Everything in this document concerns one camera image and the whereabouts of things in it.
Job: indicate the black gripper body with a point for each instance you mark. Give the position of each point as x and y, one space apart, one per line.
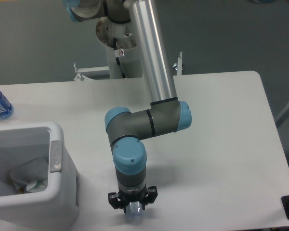
139 196

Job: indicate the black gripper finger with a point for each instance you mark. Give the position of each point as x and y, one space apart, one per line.
148 196
117 201

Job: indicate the clear plastic bottle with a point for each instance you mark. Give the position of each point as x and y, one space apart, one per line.
134 213

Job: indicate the clear plastic bag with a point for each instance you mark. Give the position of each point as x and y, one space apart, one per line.
31 177

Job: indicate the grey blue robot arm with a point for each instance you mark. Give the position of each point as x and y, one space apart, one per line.
127 130

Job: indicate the white trash can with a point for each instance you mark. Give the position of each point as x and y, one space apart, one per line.
57 207

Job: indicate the white bracket with wing bolt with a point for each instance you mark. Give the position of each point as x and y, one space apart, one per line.
178 66

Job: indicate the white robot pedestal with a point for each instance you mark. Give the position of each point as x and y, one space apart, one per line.
121 49

